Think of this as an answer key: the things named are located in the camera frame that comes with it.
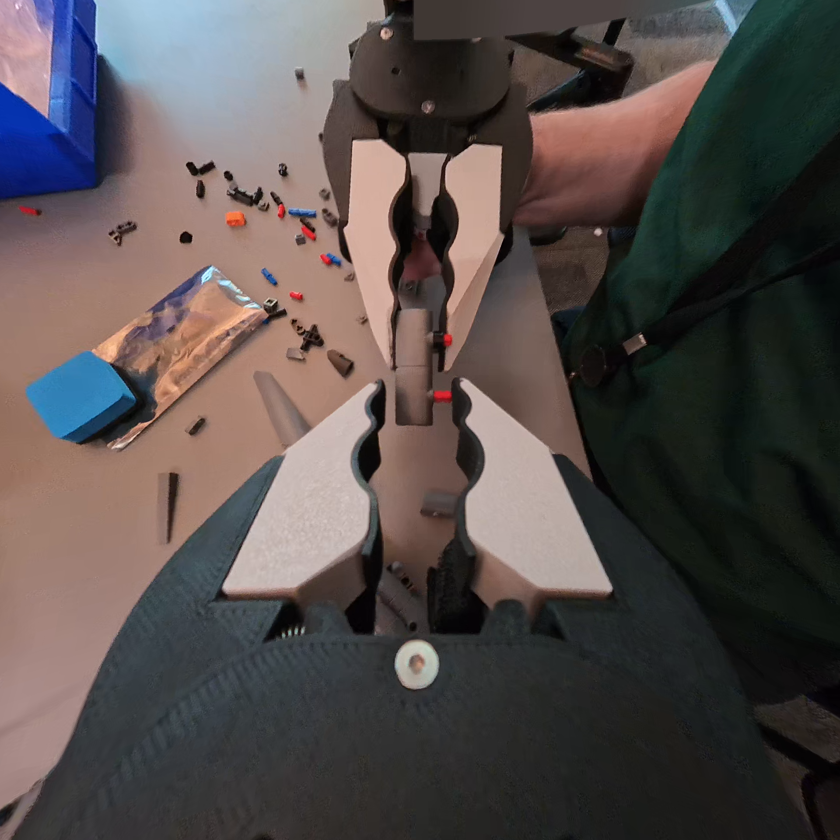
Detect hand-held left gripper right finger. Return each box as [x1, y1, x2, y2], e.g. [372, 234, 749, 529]
[451, 377, 614, 634]

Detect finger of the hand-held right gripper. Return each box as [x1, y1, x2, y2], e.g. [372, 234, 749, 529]
[341, 136, 414, 371]
[433, 143, 514, 373]

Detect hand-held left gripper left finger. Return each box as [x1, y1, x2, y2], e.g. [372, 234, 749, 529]
[223, 379, 386, 634]

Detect grey beam with red pins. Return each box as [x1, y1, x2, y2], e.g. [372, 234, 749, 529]
[394, 308, 454, 427]

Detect person's right forearm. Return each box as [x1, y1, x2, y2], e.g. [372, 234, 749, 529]
[515, 59, 718, 231]

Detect person's right hand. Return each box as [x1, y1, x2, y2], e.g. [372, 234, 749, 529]
[402, 241, 442, 282]

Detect dark grey ribbed connector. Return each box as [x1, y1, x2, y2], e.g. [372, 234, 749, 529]
[377, 561, 421, 632]

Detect long grey wing panel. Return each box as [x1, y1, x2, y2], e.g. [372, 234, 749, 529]
[253, 371, 312, 450]

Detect cluster of small assorted pieces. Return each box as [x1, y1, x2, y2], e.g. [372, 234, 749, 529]
[185, 66, 342, 248]

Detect grey wedge slope brick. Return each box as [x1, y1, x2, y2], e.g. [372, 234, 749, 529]
[156, 471, 180, 546]

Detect silver foil bag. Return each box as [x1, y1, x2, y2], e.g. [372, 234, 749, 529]
[92, 265, 269, 452]

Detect blue foam block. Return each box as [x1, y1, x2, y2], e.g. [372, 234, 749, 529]
[26, 350, 139, 445]

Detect blue storage bin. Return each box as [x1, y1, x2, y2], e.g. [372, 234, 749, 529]
[0, 0, 99, 201]

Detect clear plastic bags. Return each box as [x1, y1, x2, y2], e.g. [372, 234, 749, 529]
[0, 0, 55, 120]

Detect black shoulder strap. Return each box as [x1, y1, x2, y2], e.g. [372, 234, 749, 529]
[567, 151, 840, 389]

